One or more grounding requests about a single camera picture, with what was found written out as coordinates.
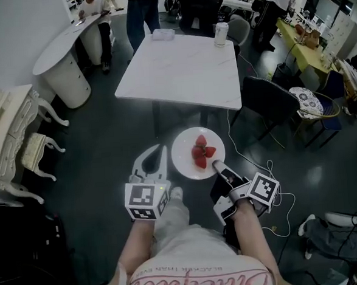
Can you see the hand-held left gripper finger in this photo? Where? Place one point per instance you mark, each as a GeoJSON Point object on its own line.
{"type": "Point", "coordinates": [138, 161]}
{"type": "Point", "coordinates": [165, 167]}

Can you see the person's light trouser leg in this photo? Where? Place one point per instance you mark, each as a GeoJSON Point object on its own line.
{"type": "Point", "coordinates": [171, 218]}

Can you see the black office chair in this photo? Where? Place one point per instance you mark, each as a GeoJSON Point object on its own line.
{"type": "Point", "coordinates": [199, 6]}

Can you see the person's right forearm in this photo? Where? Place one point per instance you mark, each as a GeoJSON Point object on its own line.
{"type": "Point", "coordinates": [252, 240]}

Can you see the person's left forearm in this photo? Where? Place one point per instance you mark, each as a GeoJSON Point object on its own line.
{"type": "Point", "coordinates": [137, 248]}

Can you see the blue chair gold frame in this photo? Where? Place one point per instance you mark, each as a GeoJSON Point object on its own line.
{"type": "Point", "coordinates": [331, 110]}

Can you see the smartphone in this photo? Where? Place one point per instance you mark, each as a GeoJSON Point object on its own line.
{"type": "Point", "coordinates": [80, 22]}

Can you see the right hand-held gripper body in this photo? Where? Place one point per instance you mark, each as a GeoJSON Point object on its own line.
{"type": "Point", "coordinates": [262, 191]}

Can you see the cream carved stool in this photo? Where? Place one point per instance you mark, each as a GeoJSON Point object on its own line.
{"type": "Point", "coordinates": [34, 152]}

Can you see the clear plastic wipes packet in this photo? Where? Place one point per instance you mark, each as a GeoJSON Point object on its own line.
{"type": "Point", "coordinates": [162, 35]}

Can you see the white lidded tumbler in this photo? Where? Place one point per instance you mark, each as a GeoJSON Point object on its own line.
{"type": "Point", "coordinates": [221, 35]}

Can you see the white marble square table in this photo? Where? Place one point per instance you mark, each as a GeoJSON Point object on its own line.
{"type": "Point", "coordinates": [176, 72]}

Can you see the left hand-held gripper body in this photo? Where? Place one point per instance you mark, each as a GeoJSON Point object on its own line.
{"type": "Point", "coordinates": [143, 199]}

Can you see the patterned round cushion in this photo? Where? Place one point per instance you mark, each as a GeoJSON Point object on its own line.
{"type": "Point", "coordinates": [306, 102]}

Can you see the cream carved dressing table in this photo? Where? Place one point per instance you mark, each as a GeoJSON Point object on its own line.
{"type": "Point", "coordinates": [9, 126]}

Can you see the white round plate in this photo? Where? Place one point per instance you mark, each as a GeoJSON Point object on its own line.
{"type": "Point", "coordinates": [182, 150]}

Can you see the person's white printed shirt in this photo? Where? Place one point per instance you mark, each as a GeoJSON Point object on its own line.
{"type": "Point", "coordinates": [189, 260]}

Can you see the yellow-green table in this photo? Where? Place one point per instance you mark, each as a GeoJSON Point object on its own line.
{"type": "Point", "coordinates": [303, 51]}

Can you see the dark padded chair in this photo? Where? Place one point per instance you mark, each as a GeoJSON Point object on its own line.
{"type": "Point", "coordinates": [270, 102]}

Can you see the person's white shoe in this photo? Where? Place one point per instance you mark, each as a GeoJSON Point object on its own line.
{"type": "Point", "coordinates": [176, 193]}

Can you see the white drawer cabinet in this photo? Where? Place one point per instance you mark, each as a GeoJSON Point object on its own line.
{"type": "Point", "coordinates": [340, 33]}

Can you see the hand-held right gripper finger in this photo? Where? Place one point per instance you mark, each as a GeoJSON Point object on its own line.
{"type": "Point", "coordinates": [224, 170]}

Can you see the black floor bag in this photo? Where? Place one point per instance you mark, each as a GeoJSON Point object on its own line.
{"type": "Point", "coordinates": [283, 73]}

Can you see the grey shell chair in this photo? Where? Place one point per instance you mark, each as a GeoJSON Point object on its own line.
{"type": "Point", "coordinates": [239, 29]}

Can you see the navy chair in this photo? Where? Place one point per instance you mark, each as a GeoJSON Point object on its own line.
{"type": "Point", "coordinates": [334, 82]}

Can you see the white curved counter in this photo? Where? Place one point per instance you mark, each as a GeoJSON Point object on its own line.
{"type": "Point", "coordinates": [59, 55]}

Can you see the red strawberry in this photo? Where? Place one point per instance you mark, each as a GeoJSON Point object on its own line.
{"type": "Point", "coordinates": [200, 163]}
{"type": "Point", "coordinates": [210, 151]}
{"type": "Point", "coordinates": [201, 140]}
{"type": "Point", "coordinates": [195, 153]}

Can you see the black equipment case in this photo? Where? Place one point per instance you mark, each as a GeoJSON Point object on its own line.
{"type": "Point", "coordinates": [28, 256]}

